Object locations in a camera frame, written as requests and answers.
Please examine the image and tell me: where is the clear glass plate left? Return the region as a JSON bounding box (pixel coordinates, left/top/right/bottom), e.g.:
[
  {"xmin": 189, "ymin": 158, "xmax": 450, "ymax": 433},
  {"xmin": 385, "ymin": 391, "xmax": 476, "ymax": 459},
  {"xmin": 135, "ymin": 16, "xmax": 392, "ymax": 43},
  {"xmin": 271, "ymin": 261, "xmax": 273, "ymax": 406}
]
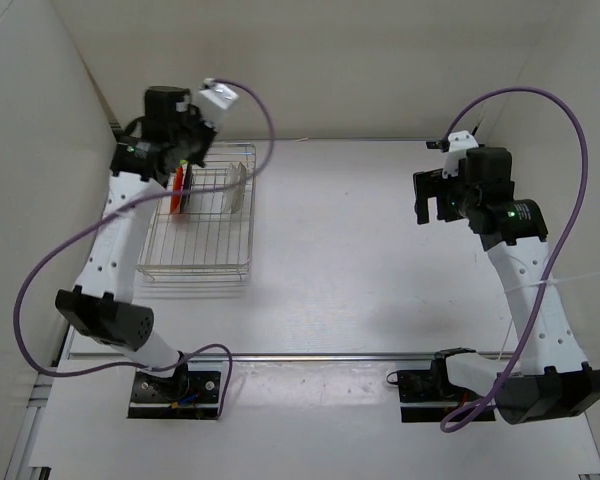
[{"xmin": 222, "ymin": 164, "xmax": 242, "ymax": 214}]

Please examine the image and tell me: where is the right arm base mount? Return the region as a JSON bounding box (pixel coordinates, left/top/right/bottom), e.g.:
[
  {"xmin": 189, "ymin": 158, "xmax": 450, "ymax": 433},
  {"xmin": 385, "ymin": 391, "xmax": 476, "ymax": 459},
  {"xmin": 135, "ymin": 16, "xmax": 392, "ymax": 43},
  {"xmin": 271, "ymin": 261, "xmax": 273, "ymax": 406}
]
[{"xmin": 385, "ymin": 348, "xmax": 481, "ymax": 424}]

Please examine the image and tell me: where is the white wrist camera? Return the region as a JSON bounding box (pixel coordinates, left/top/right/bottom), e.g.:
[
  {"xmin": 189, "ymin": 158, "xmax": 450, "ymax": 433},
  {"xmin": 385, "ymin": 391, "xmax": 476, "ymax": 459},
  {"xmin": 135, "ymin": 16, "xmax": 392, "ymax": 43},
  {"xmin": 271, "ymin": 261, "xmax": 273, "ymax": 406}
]
[
  {"xmin": 426, "ymin": 130, "xmax": 480, "ymax": 179},
  {"xmin": 192, "ymin": 78, "xmax": 239, "ymax": 131}
]

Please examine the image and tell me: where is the orange plate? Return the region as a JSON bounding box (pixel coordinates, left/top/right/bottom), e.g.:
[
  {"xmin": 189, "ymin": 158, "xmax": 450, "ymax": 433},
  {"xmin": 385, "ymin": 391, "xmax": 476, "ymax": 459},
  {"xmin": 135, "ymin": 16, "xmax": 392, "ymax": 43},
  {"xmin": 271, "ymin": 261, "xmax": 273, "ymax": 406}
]
[{"xmin": 169, "ymin": 164, "xmax": 186, "ymax": 215}]

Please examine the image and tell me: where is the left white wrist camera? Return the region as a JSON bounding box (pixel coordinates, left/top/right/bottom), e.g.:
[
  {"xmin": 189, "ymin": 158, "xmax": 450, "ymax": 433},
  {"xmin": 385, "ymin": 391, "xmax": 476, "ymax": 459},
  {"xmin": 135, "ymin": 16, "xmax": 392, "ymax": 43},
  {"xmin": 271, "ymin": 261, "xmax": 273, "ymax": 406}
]
[{"xmin": 192, "ymin": 78, "xmax": 239, "ymax": 131}]

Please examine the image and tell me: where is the white zip tie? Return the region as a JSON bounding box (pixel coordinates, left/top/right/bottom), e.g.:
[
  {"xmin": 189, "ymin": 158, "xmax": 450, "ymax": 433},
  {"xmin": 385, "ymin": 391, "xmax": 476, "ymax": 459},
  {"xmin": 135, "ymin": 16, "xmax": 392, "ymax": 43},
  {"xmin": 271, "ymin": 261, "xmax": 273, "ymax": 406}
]
[{"xmin": 497, "ymin": 271, "xmax": 600, "ymax": 361}]

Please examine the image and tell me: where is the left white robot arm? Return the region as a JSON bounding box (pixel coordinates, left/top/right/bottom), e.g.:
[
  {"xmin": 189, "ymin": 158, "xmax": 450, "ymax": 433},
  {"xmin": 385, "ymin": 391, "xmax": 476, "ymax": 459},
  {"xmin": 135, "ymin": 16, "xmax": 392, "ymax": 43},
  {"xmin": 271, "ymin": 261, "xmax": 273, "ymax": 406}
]
[{"xmin": 55, "ymin": 80, "xmax": 237, "ymax": 400}]

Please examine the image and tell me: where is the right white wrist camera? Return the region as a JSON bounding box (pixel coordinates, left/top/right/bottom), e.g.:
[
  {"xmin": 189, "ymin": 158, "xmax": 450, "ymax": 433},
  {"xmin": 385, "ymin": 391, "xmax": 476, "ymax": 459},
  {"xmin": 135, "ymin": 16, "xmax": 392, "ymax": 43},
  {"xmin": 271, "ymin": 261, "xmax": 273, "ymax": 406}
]
[{"xmin": 426, "ymin": 130, "xmax": 480, "ymax": 179}]

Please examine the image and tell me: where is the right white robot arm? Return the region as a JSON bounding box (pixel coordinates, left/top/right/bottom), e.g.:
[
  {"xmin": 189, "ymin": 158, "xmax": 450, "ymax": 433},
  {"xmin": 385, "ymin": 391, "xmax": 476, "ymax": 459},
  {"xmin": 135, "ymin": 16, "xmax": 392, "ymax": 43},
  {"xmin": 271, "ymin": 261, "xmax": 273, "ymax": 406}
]
[{"xmin": 413, "ymin": 147, "xmax": 600, "ymax": 425}]

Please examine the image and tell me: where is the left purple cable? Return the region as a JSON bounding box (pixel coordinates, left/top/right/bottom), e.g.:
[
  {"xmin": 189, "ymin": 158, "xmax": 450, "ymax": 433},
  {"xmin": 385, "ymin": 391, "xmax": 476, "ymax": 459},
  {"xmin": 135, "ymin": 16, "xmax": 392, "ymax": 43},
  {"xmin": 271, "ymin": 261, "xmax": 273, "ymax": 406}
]
[{"xmin": 15, "ymin": 77, "xmax": 234, "ymax": 419}]

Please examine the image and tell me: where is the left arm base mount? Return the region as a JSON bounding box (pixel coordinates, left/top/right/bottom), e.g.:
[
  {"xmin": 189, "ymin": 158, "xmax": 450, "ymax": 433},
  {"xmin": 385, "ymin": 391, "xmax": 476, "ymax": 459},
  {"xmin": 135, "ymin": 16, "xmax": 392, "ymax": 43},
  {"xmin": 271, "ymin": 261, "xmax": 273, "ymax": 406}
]
[{"xmin": 127, "ymin": 363, "xmax": 225, "ymax": 420}]

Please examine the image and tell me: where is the metal wire dish rack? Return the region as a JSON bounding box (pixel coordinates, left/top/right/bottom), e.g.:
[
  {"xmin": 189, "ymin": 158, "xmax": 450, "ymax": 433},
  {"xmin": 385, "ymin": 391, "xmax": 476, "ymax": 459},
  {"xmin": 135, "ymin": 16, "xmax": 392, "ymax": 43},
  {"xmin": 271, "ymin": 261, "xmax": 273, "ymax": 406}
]
[{"xmin": 137, "ymin": 142, "xmax": 257, "ymax": 282}]

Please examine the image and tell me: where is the black plate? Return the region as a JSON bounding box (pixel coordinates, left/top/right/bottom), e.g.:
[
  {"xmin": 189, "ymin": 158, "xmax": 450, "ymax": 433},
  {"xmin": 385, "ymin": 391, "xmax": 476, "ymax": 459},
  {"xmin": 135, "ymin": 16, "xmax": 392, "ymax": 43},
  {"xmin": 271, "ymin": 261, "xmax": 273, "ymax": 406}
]
[{"xmin": 179, "ymin": 163, "xmax": 194, "ymax": 214}]

